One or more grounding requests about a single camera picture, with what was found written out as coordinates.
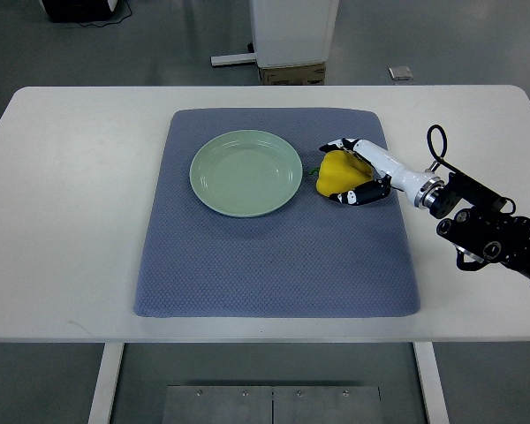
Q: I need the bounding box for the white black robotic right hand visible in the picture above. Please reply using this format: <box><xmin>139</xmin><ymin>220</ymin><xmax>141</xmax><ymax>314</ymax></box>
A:
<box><xmin>320</xmin><ymin>139</ymin><xmax>438</xmax><ymax>208</ymax></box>

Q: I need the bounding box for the yellow bell pepper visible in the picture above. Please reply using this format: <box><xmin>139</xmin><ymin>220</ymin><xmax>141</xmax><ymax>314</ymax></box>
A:
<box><xmin>315</xmin><ymin>150</ymin><xmax>373</xmax><ymax>197</ymax></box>

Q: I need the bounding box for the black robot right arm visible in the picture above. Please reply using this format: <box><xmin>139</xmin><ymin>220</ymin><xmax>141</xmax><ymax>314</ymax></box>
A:
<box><xmin>416</xmin><ymin>125</ymin><xmax>530</xmax><ymax>280</ymax></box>

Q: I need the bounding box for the small grey floor plate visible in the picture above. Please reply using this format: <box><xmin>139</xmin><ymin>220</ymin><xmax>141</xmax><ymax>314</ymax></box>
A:
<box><xmin>388</xmin><ymin>66</ymin><xmax>413</xmax><ymax>81</ymax></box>

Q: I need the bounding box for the light green plate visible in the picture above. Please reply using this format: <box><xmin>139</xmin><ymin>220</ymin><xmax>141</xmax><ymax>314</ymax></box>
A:
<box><xmin>189</xmin><ymin>130</ymin><xmax>303</xmax><ymax>218</ymax></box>

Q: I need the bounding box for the blue textured mat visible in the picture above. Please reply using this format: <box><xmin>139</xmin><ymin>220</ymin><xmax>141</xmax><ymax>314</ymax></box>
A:
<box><xmin>133</xmin><ymin>108</ymin><xmax>420</xmax><ymax>318</ymax></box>

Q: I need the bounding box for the brown cardboard box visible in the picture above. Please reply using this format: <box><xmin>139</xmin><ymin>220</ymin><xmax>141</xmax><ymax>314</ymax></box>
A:
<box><xmin>259</xmin><ymin>63</ymin><xmax>326</xmax><ymax>86</ymax></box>

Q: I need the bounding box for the white right table leg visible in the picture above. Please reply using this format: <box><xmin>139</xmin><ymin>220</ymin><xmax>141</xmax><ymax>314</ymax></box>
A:
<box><xmin>413</xmin><ymin>342</ymin><xmax>450</xmax><ymax>424</ymax></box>

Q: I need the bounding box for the white table leg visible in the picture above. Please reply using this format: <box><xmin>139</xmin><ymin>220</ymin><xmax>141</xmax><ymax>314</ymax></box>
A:
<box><xmin>413</xmin><ymin>342</ymin><xmax>450</xmax><ymax>424</ymax></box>
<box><xmin>87</xmin><ymin>343</ymin><xmax>125</xmax><ymax>424</ymax></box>

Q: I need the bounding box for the white floor base bar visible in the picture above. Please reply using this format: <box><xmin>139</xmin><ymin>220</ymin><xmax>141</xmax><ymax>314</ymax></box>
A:
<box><xmin>210</xmin><ymin>53</ymin><xmax>256</xmax><ymax>67</ymax></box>

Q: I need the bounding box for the white left table leg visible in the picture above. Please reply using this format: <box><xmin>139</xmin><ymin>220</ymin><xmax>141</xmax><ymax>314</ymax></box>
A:
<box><xmin>87</xmin><ymin>343</ymin><xmax>125</xmax><ymax>424</ymax></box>

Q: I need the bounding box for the black white device on floor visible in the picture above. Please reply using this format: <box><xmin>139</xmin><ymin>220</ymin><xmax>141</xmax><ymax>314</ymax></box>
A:
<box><xmin>40</xmin><ymin>0</ymin><xmax>118</xmax><ymax>23</ymax></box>

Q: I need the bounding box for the white pedestal cabinet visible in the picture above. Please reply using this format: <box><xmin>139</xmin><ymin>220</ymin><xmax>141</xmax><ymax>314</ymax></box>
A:
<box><xmin>249</xmin><ymin>0</ymin><xmax>339</xmax><ymax>69</ymax></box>

